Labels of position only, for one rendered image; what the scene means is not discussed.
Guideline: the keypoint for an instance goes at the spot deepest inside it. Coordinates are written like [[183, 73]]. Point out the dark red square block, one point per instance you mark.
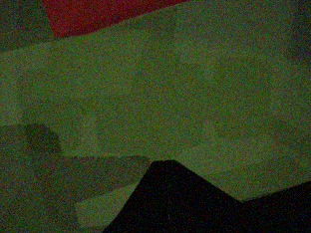
[[80, 17]]

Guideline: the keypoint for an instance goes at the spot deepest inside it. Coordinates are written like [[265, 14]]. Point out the brown block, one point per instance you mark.
[[291, 206]]

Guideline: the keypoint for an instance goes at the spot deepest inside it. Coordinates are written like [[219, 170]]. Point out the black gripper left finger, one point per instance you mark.
[[146, 211]]

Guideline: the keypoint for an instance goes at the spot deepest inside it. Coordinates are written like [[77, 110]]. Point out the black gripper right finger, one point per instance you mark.
[[196, 206]]

